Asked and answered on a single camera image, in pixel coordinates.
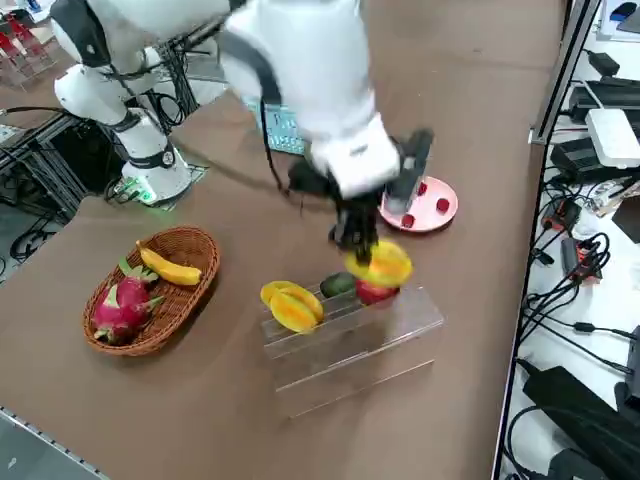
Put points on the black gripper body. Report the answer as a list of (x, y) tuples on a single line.
[(356, 202)]

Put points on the yellow star fruit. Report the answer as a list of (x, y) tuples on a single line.
[(272, 291), (395, 265), (297, 312)]

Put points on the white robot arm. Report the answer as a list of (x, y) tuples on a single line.
[(325, 75)]

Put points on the brown wicker basket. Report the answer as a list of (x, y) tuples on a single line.
[(185, 305)]

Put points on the red strawberry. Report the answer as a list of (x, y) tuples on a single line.
[(422, 189), (442, 205), (409, 220)]

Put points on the red apple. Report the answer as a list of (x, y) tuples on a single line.
[(375, 294)]

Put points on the green avocado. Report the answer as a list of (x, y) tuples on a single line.
[(337, 285)]

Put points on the pink round plate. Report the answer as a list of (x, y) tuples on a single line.
[(430, 221)]

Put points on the clear acrylic stepped stand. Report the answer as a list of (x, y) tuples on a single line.
[(360, 345)]

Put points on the yellow banana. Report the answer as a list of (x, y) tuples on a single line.
[(170, 270)]

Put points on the orange black plug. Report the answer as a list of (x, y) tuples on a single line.
[(562, 214)]

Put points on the black orange adapter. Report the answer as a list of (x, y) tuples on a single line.
[(582, 262)]

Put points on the black power brick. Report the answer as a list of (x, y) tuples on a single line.
[(577, 160)]

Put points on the pink dragon fruit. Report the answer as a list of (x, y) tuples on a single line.
[(122, 305)]

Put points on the white power adapter box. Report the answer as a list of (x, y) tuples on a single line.
[(612, 137)]

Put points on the black flat device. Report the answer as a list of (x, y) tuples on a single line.
[(605, 100)]

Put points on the large black power supply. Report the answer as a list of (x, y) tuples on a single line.
[(585, 415)]

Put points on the small black adapter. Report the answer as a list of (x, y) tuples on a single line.
[(604, 62)]

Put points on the black metal rack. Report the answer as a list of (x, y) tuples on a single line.
[(65, 155)]

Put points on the clear rack with red items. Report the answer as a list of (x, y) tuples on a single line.
[(22, 50)]

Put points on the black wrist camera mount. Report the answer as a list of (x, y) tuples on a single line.
[(415, 155)]

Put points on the aluminium frame post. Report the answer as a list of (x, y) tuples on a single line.
[(565, 75)]

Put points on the aluminium table edge rail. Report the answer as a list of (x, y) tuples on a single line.
[(50, 445)]

